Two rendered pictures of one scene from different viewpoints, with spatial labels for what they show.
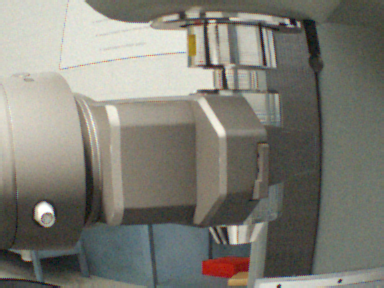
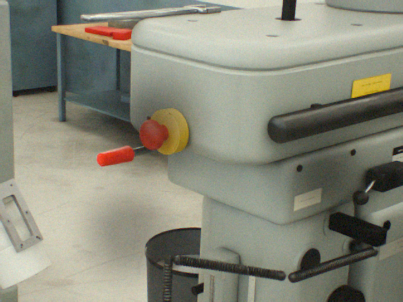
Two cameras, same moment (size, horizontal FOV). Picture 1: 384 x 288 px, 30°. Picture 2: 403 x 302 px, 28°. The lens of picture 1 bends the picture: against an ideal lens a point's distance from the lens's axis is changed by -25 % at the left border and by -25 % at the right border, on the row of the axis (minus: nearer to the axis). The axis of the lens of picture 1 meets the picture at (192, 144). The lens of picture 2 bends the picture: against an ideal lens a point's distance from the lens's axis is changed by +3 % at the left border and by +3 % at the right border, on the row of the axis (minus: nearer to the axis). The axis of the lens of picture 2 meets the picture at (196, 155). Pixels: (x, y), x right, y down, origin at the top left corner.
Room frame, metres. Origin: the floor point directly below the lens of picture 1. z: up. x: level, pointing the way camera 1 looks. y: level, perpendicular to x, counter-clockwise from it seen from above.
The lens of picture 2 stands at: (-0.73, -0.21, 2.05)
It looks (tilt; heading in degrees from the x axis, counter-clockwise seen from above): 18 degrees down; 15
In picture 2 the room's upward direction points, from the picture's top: 3 degrees clockwise
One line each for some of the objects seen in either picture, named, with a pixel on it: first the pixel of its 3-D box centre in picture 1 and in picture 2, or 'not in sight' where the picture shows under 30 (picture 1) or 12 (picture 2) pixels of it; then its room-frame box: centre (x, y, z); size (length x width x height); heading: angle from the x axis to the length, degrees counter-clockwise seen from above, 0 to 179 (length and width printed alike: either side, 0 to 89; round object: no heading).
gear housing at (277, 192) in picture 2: not in sight; (293, 152); (0.48, -0.04, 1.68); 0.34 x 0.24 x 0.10; 151
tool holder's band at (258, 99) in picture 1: (237, 99); not in sight; (0.44, -0.02, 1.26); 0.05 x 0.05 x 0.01
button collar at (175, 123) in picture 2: not in sight; (168, 131); (0.24, 0.09, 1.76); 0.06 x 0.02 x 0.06; 61
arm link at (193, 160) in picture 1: (77, 167); not in sight; (0.39, 0.05, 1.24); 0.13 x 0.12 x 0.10; 36
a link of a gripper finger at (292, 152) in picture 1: (276, 155); not in sight; (0.41, -0.04, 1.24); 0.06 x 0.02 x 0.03; 126
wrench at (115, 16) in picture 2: not in sight; (153, 13); (0.36, 0.16, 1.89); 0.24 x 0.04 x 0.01; 153
